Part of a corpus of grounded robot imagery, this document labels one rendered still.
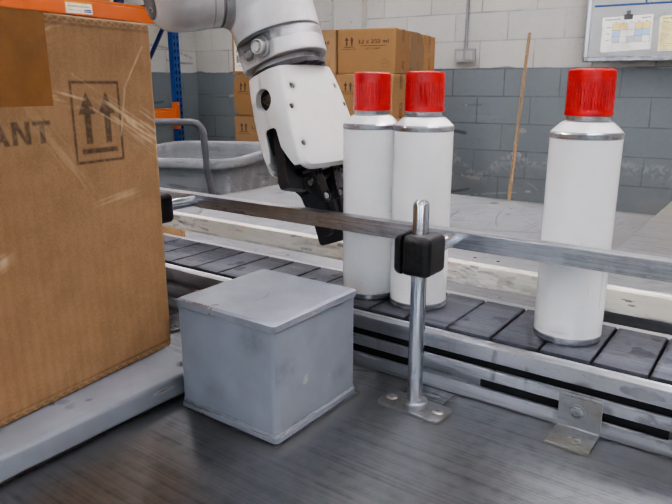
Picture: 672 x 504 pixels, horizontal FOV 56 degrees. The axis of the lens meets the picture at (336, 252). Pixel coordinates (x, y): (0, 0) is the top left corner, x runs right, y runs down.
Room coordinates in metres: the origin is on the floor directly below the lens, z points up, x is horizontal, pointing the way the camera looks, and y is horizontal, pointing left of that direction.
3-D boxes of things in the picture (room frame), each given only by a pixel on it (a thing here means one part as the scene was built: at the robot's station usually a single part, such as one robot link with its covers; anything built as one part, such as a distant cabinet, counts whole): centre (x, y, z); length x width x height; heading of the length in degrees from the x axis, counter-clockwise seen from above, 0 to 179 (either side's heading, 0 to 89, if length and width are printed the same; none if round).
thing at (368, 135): (0.58, -0.03, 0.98); 0.05 x 0.05 x 0.20
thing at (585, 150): (0.47, -0.18, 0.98); 0.05 x 0.05 x 0.20
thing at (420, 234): (0.46, -0.07, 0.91); 0.07 x 0.03 x 0.16; 144
